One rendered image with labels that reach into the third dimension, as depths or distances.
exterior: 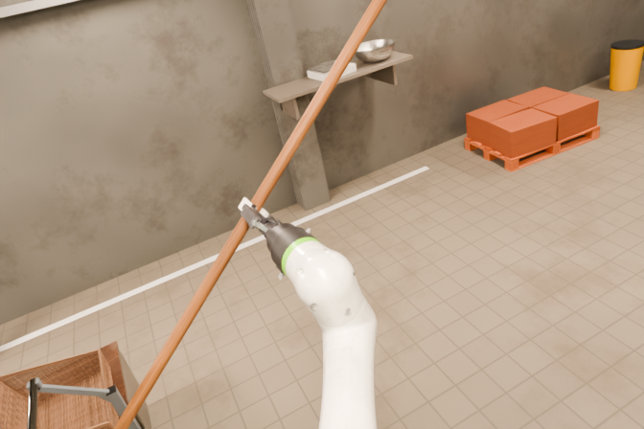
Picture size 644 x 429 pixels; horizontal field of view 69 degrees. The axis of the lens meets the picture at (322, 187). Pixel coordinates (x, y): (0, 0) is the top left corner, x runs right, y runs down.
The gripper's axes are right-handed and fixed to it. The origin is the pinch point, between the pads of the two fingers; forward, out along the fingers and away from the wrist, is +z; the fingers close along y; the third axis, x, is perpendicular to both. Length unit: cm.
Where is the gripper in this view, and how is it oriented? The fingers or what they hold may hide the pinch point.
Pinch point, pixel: (253, 210)
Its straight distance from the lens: 113.9
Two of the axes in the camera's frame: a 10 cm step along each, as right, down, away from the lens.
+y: 7.0, 4.0, 5.8
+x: 5.2, -8.6, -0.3
